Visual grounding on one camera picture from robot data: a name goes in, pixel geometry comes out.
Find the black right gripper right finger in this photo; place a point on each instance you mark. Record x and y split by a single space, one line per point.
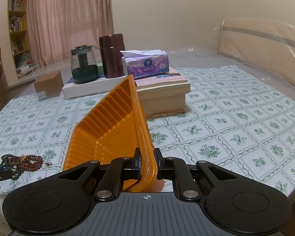
177 171

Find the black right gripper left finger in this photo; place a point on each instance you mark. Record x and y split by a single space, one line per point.
116 173

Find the orange plastic tray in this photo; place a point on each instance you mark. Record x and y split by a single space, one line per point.
115 128

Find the thick beige book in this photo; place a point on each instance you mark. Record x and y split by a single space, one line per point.
163 100

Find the pink book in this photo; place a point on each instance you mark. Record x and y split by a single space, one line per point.
170 77

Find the flat white box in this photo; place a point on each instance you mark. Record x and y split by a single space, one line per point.
101 85

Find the small cardboard box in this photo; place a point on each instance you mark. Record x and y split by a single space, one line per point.
49 86

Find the purple tissue box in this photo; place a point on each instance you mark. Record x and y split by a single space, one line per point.
145 63

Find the plastic bag on floor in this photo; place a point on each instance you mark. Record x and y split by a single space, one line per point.
25 64

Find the glass teapot green base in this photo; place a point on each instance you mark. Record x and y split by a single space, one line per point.
84 68

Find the dark red cylindrical canister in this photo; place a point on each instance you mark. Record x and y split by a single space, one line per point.
110 51

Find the wooden bookshelf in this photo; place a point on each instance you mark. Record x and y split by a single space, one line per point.
18 32

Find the plastic-wrapped headboard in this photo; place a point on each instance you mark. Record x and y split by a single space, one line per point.
267 44

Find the pink curtain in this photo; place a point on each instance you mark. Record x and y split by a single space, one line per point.
55 27

